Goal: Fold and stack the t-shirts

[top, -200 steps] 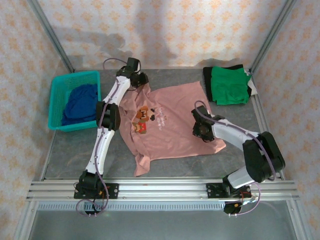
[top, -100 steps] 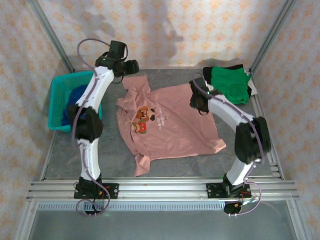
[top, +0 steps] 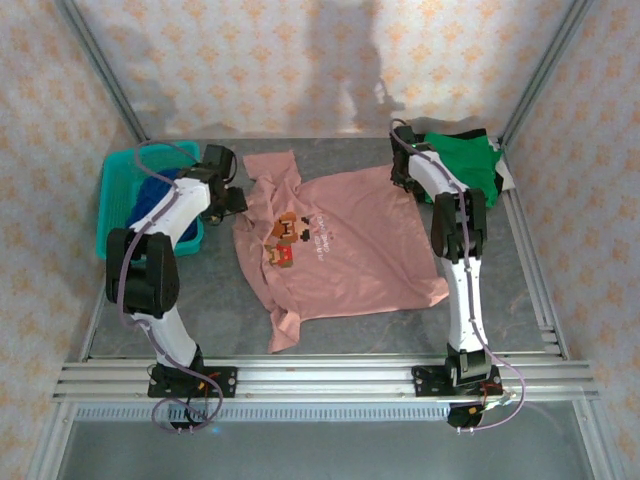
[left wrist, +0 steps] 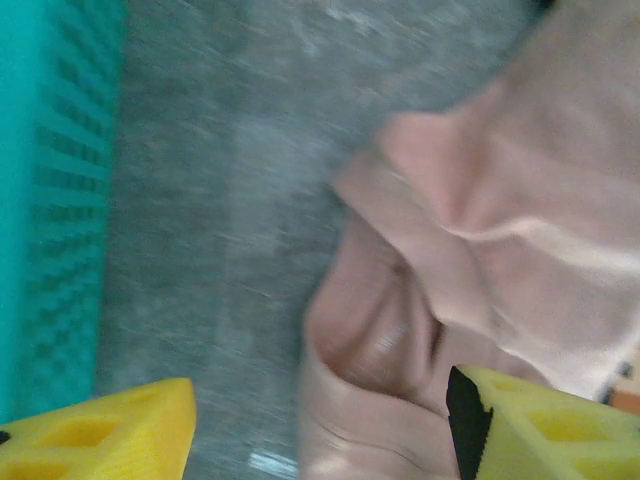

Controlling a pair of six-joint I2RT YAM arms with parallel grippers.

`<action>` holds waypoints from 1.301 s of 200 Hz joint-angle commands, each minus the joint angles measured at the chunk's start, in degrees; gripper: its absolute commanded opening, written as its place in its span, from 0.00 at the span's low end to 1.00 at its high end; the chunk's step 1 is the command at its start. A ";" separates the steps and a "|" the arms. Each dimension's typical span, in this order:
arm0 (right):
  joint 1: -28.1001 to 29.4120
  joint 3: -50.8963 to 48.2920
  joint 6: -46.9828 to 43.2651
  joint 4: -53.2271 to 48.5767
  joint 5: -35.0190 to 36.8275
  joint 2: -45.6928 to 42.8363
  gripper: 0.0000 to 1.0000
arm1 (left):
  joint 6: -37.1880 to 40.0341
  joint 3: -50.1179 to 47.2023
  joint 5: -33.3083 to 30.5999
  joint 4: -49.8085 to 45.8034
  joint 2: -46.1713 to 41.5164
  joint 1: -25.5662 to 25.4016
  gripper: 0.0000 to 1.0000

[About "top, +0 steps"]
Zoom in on pink printed t-shirt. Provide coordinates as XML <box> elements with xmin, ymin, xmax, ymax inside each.
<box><xmin>231</xmin><ymin>151</ymin><xmax>450</xmax><ymax>355</ymax></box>

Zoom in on teal plastic basket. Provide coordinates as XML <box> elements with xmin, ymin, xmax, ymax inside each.
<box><xmin>94</xmin><ymin>140</ymin><xmax>206</xmax><ymax>260</ymax></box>

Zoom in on green folded t-shirt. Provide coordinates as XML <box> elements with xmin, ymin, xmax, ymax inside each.
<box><xmin>423</xmin><ymin>130</ymin><xmax>504</xmax><ymax>207</ymax></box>

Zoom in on blue t-shirt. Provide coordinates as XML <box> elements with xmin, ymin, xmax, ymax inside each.
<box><xmin>124</xmin><ymin>167</ymin><xmax>204</xmax><ymax>245</ymax></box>

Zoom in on white folded t-shirt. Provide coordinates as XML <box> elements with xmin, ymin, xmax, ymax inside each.
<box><xmin>487</xmin><ymin>139</ymin><xmax>516</xmax><ymax>192</ymax></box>

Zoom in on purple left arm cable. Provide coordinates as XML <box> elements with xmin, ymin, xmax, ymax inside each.
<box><xmin>116</xmin><ymin>139</ymin><xmax>226</xmax><ymax>435</ymax></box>

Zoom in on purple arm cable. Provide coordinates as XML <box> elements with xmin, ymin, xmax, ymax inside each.
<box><xmin>388</xmin><ymin>118</ymin><xmax>528</xmax><ymax>434</ymax></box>
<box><xmin>116</xmin><ymin>139</ymin><xmax>226</xmax><ymax>435</ymax></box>

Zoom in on aluminium side rail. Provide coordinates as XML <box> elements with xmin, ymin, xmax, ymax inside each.
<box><xmin>501</xmin><ymin>149</ymin><xmax>571</xmax><ymax>359</ymax></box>

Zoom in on aluminium frame post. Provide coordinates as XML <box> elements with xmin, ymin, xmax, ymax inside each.
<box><xmin>53</xmin><ymin>0</ymin><xmax>150</xmax><ymax>147</ymax></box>
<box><xmin>499</xmin><ymin>0</ymin><xmax>597</xmax><ymax>146</ymax></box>

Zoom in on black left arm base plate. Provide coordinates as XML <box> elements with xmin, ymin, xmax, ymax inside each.
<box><xmin>148</xmin><ymin>363</ymin><xmax>237</xmax><ymax>399</ymax></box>

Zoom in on aluminium mounting rail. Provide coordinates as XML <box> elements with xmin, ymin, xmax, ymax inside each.
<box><xmin>52</xmin><ymin>355</ymin><xmax>600</xmax><ymax>402</ymax></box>

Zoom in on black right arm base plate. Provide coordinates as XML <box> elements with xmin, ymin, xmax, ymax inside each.
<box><xmin>411</xmin><ymin>363</ymin><xmax>502</xmax><ymax>399</ymax></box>

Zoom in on slotted grey cable duct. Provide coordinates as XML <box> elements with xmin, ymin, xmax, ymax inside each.
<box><xmin>74</xmin><ymin>406</ymin><xmax>454</xmax><ymax>424</ymax></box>

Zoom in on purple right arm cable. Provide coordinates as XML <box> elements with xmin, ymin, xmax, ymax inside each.
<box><xmin>388</xmin><ymin>118</ymin><xmax>528</xmax><ymax>434</ymax></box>

